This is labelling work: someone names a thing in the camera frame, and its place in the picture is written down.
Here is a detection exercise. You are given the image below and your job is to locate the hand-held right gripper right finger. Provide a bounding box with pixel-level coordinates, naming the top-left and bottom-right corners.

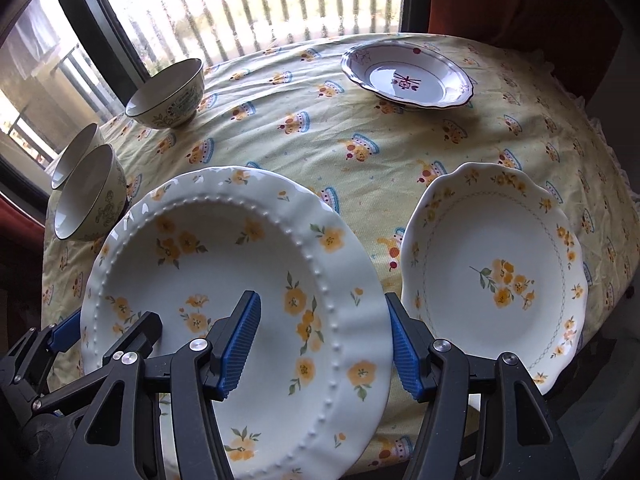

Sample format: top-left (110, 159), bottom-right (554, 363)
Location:
top-left (385, 292), bottom-right (581, 480)

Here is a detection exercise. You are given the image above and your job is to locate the large beaded yellow-flower plate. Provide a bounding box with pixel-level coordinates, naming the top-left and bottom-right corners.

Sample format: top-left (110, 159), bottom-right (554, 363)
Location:
top-left (80, 166), bottom-right (393, 480)

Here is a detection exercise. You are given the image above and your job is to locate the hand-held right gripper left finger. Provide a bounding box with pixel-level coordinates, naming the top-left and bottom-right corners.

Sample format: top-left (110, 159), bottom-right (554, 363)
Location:
top-left (70, 290), bottom-right (262, 480)

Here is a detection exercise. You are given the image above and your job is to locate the red curtain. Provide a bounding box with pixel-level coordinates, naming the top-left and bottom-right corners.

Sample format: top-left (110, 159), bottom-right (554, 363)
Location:
top-left (0, 195), bottom-right (48, 271)
top-left (429, 0), bottom-right (621, 106)

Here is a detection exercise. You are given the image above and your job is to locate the hanging white cloth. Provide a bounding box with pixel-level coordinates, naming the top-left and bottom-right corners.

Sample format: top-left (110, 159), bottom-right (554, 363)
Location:
top-left (7, 2), bottom-right (58, 61)

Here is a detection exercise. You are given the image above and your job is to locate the dark window frame post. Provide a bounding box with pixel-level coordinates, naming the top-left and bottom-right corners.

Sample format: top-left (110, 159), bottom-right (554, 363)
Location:
top-left (50, 0), bottom-right (153, 111)

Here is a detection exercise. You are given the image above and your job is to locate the yellow printed tablecloth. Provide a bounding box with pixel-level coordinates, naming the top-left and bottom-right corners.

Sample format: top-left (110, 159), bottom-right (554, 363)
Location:
top-left (40, 32), bottom-right (640, 476)

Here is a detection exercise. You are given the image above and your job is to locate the scalloped yellow-flower plate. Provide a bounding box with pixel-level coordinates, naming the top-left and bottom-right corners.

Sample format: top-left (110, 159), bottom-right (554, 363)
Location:
top-left (398, 161), bottom-right (590, 396)

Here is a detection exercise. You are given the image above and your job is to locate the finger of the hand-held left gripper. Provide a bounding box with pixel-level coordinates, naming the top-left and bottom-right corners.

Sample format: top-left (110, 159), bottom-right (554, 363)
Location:
top-left (30, 312), bottom-right (163, 413)
top-left (0, 309), bottom-right (83, 402)

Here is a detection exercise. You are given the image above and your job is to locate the floral ceramic bowl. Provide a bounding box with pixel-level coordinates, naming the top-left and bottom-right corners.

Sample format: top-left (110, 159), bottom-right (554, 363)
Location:
top-left (50, 122), bottom-right (107, 191)
top-left (53, 144), bottom-right (130, 242)
top-left (125, 58), bottom-right (205, 129)

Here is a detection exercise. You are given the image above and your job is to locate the purple-rimmed white dish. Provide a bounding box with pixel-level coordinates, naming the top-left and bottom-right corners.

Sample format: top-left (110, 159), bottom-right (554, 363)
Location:
top-left (341, 42), bottom-right (475, 110)

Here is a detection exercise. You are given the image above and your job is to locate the dark side balcony railing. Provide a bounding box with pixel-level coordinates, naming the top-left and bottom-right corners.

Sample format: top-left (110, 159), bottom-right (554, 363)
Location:
top-left (0, 42), bottom-right (108, 161)

